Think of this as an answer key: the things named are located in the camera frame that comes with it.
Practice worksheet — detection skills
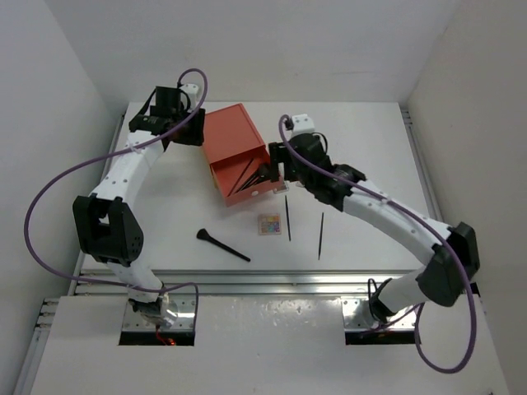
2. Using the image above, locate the black fan brush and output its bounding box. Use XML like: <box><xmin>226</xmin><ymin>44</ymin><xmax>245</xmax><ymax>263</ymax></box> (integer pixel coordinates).
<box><xmin>236</xmin><ymin>164</ymin><xmax>270</xmax><ymax>192</ymax></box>

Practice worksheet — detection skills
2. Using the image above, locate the small black powder brush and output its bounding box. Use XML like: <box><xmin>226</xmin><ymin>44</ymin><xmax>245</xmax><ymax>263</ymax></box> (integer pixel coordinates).
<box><xmin>236</xmin><ymin>176</ymin><xmax>264</xmax><ymax>193</ymax></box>

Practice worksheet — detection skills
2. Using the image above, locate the orange drawer box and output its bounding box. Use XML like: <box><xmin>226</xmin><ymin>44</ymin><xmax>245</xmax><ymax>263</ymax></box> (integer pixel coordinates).
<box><xmin>203</xmin><ymin>103</ymin><xmax>281</xmax><ymax>207</ymax></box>

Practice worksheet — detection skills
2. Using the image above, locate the thin black pencil brush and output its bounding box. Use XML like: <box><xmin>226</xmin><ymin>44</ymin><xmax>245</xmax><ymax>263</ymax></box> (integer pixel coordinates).
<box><xmin>317</xmin><ymin>212</ymin><xmax>325</xmax><ymax>260</ymax></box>

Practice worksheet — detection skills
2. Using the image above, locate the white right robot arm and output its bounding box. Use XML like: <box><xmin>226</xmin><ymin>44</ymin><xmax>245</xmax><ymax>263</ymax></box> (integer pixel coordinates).
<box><xmin>268</xmin><ymin>133</ymin><xmax>480</xmax><ymax>323</ymax></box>

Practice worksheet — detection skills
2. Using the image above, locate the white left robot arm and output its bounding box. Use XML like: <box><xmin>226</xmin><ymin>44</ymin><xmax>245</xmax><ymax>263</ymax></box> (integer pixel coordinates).
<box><xmin>72</xmin><ymin>84</ymin><xmax>205</xmax><ymax>327</ymax></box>

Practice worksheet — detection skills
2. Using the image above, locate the thin dark makeup brush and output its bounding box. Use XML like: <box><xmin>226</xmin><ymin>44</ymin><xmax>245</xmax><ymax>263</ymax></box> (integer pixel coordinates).
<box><xmin>227</xmin><ymin>158</ymin><xmax>254</xmax><ymax>196</ymax></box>

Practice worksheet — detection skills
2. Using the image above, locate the small clear eyeshadow palette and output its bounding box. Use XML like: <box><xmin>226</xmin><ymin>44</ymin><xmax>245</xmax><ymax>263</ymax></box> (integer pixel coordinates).
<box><xmin>273</xmin><ymin>181</ymin><xmax>289</xmax><ymax>194</ymax></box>

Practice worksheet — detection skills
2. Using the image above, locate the thin black liner brush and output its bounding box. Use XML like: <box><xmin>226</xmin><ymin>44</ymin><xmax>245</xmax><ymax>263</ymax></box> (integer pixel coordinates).
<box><xmin>284</xmin><ymin>196</ymin><xmax>291</xmax><ymax>242</ymax></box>

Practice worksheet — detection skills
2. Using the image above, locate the colourful eyeshadow palette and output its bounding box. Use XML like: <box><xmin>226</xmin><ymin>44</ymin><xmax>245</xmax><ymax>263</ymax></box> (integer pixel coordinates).
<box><xmin>258</xmin><ymin>213</ymin><xmax>282</xmax><ymax>235</ymax></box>

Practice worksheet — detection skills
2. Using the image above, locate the angled black powder brush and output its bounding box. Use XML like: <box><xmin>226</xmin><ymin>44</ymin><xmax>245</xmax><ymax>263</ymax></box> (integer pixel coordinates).
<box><xmin>196</xmin><ymin>228</ymin><xmax>251</xmax><ymax>263</ymax></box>

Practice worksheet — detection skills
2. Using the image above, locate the white front cover panel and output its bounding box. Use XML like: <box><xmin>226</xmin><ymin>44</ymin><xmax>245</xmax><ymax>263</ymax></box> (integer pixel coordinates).
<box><xmin>32</xmin><ymin>296</ymin><xmax>507</xmax><ymax>394</ymax></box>

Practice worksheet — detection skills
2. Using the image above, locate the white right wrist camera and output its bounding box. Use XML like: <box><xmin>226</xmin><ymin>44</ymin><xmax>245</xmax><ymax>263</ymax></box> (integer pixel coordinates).
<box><xmin>291</xmin><ymin>114</ymin><xmax>315</xmax><ymax>136</ymax></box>

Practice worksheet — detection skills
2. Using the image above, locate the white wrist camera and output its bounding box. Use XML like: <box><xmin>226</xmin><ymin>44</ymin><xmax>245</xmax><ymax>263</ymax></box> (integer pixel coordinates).
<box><xmin>291</xmin><ymin>114</ymin><xmax>315</xmax><ymax>136</ymax></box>
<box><xmin>180</xmin><ymin>83</ymin><xmax>202</xmax><ymax>107</ymax></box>

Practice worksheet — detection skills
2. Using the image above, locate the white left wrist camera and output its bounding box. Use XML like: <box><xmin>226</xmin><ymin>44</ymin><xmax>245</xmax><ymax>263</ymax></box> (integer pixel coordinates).
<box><xmin>180</xmin><ymin>83</ymin><xmax>202</xmax><ymax>107</ymax></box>

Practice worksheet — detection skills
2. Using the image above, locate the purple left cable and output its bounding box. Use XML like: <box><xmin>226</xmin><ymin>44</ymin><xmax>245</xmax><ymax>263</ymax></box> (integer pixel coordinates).
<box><xmin>24</xmin><ymin>68</ymin><xmax>209</xmax><ymax>322</ymax></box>

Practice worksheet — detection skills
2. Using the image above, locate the purple cable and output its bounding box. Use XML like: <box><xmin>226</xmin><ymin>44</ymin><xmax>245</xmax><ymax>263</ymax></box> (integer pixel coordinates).
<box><xmin>24</xmin><ymin>68</ymin><xmax>209</xmax><ymax>322</ymax></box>
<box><xmin>278</xmin><ymin>114</ymin><xmax>478</xmax><ymax>374</ymax></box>

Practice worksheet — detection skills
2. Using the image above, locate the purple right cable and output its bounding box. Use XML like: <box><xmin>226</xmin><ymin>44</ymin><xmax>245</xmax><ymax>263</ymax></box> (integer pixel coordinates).
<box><xmin>278</xmin><ymin>114</ymin><xmax>478</xmax><ymax>374</ymax></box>

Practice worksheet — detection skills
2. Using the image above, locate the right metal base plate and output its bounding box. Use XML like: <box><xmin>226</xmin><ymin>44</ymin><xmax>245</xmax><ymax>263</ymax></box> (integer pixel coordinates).
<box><xmin>341</xmin><ymin>296</ymin><xmax>416</xmax><ymax>332</ymax></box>

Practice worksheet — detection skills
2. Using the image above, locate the metal base plate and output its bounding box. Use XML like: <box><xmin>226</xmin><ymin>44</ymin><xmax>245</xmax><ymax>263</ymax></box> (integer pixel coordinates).
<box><xmin>341</xmin><ymin>296</ymin><xmax>416</xmax><ymax>332</ymax></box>
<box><xmin>122</xmin><ymin>296</ymin><xmax>195</xmax><ymax>332</ymax></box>

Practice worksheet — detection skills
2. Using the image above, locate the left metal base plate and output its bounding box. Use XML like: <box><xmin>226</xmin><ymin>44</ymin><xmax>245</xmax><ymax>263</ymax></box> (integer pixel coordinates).
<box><xmin>122</xmin><ymin>296</ymin><xmax>195</xmax><ymax>332</ymax></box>

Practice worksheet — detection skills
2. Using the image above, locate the aluminium frame rail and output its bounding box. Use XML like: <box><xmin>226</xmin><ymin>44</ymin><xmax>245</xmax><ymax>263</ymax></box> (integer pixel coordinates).
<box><xmin>69</xmin><ymin>269</ymin><xmax>469</xmax><ymax>296</ymax></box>

